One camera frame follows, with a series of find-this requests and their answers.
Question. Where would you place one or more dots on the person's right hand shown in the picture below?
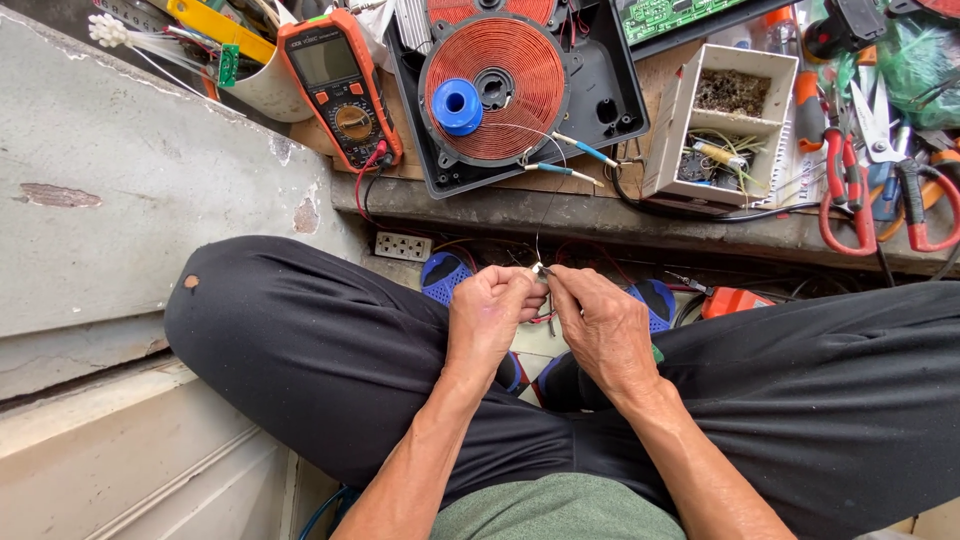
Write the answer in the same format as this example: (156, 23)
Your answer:
(607, 337)

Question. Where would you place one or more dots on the person's left hand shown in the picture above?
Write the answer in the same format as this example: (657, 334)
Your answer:
(484, 322)

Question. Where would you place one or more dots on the person's right blue shoe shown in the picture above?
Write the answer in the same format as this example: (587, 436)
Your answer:
(654, 300)

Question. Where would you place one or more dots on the person's blue shoe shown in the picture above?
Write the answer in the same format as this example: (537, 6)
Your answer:
(442, 277)
(654, 300)

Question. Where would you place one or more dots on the person's left blue shoe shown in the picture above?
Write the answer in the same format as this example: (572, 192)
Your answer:
(442, 277)

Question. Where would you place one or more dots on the black and red clip probe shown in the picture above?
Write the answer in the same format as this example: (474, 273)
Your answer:
(690, 283)

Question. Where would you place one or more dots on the white power strip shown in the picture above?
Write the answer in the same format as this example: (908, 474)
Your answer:
(403, 246)

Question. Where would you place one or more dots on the orange device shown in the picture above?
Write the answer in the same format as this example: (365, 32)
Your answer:
(735, 302)

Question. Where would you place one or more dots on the blue sleeved coil lead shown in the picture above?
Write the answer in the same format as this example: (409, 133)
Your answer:
(559, 170)
(589, 152)

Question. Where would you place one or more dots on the black probe lead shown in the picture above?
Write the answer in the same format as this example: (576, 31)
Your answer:
(377, 178)

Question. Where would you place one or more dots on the person's green shirt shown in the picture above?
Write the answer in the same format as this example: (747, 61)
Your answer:
(555, 514)

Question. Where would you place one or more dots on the person's black trousers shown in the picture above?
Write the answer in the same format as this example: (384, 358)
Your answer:
(300, 337)

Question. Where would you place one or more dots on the red probe lead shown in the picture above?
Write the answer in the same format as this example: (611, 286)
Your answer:
(373, 160)

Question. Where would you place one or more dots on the blue solder spool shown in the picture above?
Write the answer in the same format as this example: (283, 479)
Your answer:
(456, 106)

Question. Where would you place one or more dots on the white compartment box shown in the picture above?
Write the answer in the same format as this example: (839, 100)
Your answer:
(675, 127)

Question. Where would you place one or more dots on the copper induction coil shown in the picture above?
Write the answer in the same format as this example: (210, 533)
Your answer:
(525, 82)
(450, 9)

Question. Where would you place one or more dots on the black cooker housing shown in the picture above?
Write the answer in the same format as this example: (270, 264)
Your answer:
(604, 75)

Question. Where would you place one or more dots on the orange digital multimeter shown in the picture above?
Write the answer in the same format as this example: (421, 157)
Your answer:
(337, 82)

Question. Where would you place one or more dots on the silver finned heat sink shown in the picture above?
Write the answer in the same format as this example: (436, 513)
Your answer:
(411, 22)

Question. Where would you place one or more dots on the white cylindrical container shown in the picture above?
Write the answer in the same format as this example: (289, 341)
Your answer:
(270, 94)

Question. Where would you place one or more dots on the clear bottle with orange cap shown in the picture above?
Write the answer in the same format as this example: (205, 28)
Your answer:
(781, 26)

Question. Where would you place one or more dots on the small green circuit board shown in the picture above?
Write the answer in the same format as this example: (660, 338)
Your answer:
(228, 64)

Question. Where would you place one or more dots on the black and red power tool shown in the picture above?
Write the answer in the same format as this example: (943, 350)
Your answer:
(847, 26)

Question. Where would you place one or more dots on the yellow plastic tool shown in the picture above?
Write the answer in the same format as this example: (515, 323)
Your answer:
(217, 26)

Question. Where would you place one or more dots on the green plastic bag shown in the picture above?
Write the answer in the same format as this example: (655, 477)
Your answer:
(915, 67)

